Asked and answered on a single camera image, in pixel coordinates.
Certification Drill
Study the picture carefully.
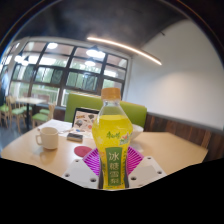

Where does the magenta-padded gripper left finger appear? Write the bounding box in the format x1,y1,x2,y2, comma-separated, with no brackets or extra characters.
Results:
61,147,101,190

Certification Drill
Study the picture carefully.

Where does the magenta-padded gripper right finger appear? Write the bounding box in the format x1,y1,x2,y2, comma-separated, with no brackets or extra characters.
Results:
127,145,167,189

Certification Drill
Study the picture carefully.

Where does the yellow drink bottle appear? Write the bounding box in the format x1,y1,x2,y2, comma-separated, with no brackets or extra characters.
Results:
91,87,134,190

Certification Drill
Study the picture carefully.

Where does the flat round red coaster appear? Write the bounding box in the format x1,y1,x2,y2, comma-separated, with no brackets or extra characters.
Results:
73,145,93,158

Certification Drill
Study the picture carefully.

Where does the small dark box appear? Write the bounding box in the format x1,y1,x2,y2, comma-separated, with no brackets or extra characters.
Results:
66,132,84,143

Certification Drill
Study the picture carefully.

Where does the white bowl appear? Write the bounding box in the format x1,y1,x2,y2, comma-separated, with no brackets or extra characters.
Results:
131,123,145,141

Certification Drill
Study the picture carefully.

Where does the white mug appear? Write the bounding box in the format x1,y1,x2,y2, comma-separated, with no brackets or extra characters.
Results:
35,126,60,150

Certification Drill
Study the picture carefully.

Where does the white paper sheet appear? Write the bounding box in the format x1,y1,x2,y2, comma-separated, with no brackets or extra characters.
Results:
39,118,94,139

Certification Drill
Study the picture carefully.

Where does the group of green-seated wooden chairs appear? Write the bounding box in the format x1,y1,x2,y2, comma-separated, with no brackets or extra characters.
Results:
0,95,57,133

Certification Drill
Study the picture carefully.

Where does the green booth bench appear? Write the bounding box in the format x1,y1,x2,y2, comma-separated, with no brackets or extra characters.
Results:
64,92,148,129

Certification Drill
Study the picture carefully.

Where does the wooden dining table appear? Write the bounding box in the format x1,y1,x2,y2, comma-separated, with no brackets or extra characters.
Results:
14,96,46,124

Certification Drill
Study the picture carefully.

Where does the curved linear ceiling light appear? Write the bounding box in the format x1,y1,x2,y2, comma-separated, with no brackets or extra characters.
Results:
86,36,163,66

